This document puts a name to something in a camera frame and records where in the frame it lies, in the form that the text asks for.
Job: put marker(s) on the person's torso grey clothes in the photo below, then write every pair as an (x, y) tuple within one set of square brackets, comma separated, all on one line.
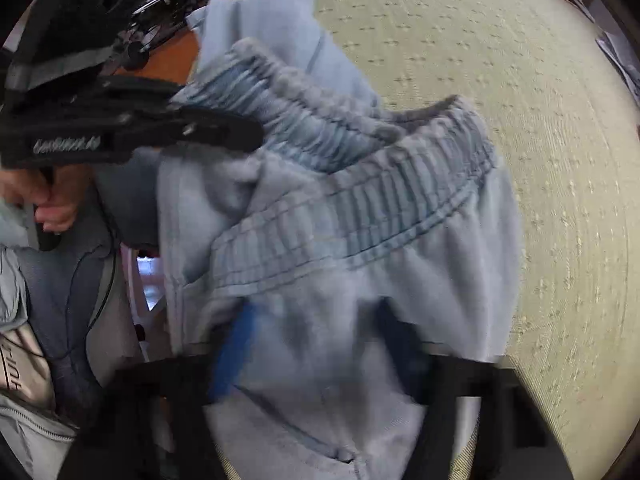
[(65, 327)]

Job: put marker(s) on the person's left hand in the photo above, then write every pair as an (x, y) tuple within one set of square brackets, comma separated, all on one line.
[(57, 203)]

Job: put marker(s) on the light blue denim pants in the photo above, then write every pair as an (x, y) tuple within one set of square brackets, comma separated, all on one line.
[(344, 204)]

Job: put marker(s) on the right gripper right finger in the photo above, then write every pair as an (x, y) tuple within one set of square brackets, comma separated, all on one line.
[(513, 440)]

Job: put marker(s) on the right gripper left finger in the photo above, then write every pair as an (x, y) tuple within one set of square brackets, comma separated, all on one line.
[(150, 418)]

